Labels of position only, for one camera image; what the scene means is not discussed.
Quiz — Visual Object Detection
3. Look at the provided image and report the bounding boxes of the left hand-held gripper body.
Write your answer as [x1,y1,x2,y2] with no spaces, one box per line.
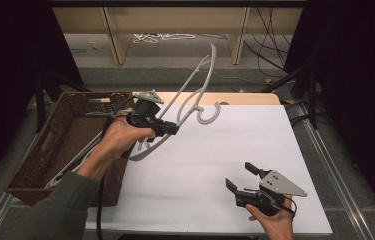
[126,89,168,138]

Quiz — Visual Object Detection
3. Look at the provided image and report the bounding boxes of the person's left hand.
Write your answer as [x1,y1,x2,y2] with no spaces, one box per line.
[99,115,156,161]

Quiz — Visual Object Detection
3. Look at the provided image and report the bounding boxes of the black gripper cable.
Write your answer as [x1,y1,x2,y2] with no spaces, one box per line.
[95,95,137,240]
[257,188,298,220]

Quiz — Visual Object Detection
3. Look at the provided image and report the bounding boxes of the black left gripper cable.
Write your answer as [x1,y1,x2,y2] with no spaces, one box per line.
[95,95,137,240]

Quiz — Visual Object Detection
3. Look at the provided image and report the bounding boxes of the person's right hand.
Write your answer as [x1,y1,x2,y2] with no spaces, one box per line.
[245,196,296,240]

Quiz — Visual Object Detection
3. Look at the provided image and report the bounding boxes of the wooden table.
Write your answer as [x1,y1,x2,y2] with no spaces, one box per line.
[131,91,282,106]

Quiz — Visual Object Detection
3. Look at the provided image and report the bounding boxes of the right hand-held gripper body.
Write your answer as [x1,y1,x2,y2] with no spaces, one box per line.
[234,169,309,218]

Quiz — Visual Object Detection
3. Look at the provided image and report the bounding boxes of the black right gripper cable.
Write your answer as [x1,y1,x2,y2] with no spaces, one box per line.
[257,188,298,220]

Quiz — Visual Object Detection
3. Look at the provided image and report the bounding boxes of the black metal stand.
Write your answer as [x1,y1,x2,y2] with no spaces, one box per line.
[260,62,320,131]
[34,70,93,134]

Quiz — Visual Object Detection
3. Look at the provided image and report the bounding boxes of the thin white floor cable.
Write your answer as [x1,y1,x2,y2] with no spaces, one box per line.
[161,64,264,86]

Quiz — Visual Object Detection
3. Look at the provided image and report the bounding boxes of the black hanging cables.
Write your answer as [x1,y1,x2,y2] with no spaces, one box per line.
[243,7,293,73]

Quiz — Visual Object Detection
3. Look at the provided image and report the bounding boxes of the white table sheet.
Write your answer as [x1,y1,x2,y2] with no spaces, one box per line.
[84,103,333,237]

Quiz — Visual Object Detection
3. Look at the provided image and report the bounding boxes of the black curtain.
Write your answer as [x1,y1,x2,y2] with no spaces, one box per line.
[0,0,86,201]
[284,0,375,231]

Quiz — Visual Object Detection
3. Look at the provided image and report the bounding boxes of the light wooden shelf unit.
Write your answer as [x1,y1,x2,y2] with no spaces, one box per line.
[54,7,304,66]

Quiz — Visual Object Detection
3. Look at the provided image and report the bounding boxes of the white coiled floor cable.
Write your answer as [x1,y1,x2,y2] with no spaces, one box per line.
[132,32,197,45]

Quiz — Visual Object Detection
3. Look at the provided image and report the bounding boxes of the brown woven basket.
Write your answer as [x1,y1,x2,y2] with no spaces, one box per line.
[4,91,137,208]

